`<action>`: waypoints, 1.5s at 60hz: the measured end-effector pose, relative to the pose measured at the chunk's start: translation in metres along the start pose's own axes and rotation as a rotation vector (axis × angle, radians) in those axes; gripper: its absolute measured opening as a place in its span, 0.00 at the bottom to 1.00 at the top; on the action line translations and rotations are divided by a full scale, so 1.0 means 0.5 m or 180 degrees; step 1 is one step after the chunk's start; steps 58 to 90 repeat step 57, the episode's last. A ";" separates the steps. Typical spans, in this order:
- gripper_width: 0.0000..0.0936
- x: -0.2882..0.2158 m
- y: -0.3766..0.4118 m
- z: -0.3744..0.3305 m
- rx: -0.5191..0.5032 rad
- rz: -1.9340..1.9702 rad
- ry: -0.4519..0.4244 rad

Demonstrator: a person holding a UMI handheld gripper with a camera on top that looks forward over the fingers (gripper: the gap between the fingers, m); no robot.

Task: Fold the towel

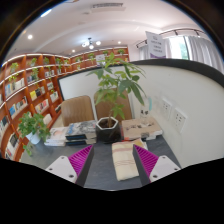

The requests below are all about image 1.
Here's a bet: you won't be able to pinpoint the dark book stack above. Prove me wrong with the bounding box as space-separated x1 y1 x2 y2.
64 119 98 147

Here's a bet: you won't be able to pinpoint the white curtains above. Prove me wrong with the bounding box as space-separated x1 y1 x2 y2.
138 34 224 74

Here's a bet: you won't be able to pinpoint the orange wooden bookshelf unit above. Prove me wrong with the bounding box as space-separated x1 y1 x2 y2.
0 47 129 161

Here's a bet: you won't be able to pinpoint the clear glass with teal handle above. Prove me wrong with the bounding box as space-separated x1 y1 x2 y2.
139 96 154 127

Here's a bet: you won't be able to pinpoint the beige striped towel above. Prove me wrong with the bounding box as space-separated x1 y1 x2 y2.
111 138 149 182

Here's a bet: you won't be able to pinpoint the ceiling air vent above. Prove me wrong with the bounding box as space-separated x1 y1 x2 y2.
89 2 126 13

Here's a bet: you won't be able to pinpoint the beige book stack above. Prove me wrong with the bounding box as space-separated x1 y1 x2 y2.
120 115 164 142

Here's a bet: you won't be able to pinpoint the black track light rail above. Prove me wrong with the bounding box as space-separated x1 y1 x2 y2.
134 28 209 49

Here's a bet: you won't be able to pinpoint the white and purple sign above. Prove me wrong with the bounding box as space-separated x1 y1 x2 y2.
145 30 167 60

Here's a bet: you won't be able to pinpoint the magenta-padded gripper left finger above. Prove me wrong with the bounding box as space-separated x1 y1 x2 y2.
44 144 95 188

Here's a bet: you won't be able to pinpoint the leafy plant in white pot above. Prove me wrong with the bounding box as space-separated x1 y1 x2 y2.
17 112 52 157

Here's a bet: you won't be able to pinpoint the brown upholstered chair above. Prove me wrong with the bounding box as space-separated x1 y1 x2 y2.
60 95 95 127
94 91 133 123

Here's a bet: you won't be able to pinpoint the multi-bulb ceiling lamp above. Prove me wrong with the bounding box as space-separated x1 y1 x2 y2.
81 37 102 50

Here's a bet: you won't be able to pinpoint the small tree in black pot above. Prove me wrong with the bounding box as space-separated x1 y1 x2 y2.
85 52 148 144

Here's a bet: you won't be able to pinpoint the white wall socket panel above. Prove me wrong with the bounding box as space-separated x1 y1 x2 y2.
160 98 174 121
172 107 188 134

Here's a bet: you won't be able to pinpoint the recessed ceiling lights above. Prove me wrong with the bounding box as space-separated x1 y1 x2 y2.
27 34 123 54

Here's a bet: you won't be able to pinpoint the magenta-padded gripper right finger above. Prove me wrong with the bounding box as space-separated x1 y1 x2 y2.
132 144 182 187

